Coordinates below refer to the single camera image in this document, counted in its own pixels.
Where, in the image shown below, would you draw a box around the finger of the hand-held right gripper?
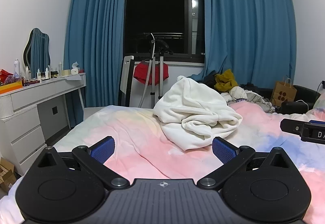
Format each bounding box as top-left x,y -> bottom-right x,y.
280,118 -> 308,138

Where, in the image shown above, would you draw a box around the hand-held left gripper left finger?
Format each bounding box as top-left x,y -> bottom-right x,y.
38,136 -> 130,190

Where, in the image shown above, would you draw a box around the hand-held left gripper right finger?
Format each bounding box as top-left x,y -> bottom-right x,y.
197,136 -> 290,191

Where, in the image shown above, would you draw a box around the white pants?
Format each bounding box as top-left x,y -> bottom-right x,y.
153,75 -> 243,151

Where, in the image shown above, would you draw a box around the pile of light clothes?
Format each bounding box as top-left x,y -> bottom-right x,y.
221,85 -> 276,113

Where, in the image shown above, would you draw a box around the black armchair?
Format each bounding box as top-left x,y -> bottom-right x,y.
281,84 -> 322,114

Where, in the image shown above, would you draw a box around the brown paper bag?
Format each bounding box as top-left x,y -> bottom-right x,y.
271,78 -> 297,108

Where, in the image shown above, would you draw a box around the pastel tie-dye duvet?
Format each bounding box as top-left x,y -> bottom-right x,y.
0,101 -> 325,224

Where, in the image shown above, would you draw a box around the yellow garment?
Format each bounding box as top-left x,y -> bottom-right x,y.
214,69 -> 239,92

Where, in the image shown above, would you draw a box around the dark garment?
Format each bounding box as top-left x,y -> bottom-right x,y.
203,73 -> 219,87

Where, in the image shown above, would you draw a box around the white folding chair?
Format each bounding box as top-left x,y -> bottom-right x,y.
117,55 -> 135,107

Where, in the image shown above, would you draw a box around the white dressing table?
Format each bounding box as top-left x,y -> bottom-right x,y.
0,72 -> 87,176

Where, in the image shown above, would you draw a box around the red garment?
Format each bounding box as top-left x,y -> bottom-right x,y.
133,60 -> 169,85

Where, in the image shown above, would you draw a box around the garment steamer stand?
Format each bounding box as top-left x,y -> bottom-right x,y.
138,33 -> 174,109

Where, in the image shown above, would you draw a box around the cardboard box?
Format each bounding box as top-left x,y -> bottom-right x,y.
0,157 -> 17,193

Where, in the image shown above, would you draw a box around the orange box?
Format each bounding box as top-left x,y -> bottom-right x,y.
0,81 -> 23,94

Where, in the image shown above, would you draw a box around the wavy-edged mirror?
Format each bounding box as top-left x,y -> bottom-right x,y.
23,28 -> 51,80

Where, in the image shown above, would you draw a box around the red bag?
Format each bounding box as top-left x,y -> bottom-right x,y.
0,69 -> 13,85

